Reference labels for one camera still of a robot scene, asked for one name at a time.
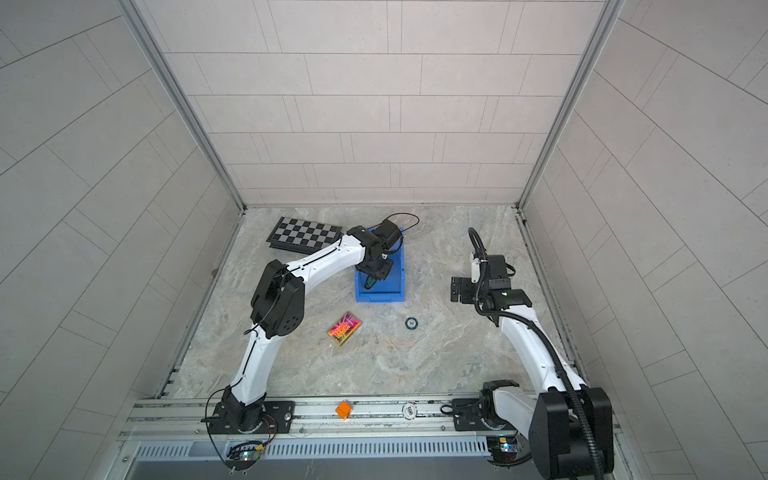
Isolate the green handled screwdriver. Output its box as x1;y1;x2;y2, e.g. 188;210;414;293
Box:
364;275;377;290

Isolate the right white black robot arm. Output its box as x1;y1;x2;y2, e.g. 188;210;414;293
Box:
451;253;614;479

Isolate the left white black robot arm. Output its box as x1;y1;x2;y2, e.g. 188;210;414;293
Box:
222;220;402;432

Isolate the blue plastic bin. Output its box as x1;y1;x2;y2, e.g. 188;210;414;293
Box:
354;239;406;303

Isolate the colourful holographic card box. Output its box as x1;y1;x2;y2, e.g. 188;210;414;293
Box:
327;312;362;346

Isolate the black white checkerboard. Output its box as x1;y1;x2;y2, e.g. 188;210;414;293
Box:
267;216;343;255

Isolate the orange cube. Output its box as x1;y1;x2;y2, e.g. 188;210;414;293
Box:
335;400;352;420

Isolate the right circuit board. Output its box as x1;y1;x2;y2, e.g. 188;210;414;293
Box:
486;436;529;467

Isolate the circuit board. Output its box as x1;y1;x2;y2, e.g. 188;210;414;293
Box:
225;440;266;471
486;436;529;467

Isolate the left circuit board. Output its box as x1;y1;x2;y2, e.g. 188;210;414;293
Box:
225;440;266;471

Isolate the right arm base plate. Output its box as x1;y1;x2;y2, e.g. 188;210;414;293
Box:
441;398;517;432

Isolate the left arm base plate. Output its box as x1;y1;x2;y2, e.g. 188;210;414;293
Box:
205;401;296;435

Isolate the right black corrugated cable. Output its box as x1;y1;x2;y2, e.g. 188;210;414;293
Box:
467;227;606;480

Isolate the aluminium mounting rail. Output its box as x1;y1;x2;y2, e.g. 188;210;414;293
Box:
118;390;536;441

